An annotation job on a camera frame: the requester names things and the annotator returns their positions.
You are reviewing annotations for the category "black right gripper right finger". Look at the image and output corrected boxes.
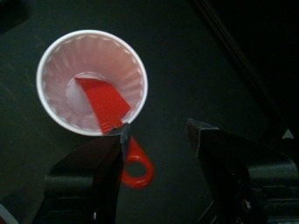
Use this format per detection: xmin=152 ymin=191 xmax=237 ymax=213
xmin=184 ymin=117 xmax=299 ymax=224

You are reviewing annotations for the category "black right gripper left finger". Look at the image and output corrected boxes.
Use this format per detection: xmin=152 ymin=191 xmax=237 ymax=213
xmin=32 ymin=122 xmax=132 ymax=224

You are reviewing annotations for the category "red plastic party cup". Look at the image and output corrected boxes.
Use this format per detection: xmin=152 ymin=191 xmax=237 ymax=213
xmin=34 ymin=29 xmax=149 ymax=137

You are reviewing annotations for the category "red toy knife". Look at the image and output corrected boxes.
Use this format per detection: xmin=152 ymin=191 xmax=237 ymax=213
xmin=73 ymin=77 xmax=156 ymax=190

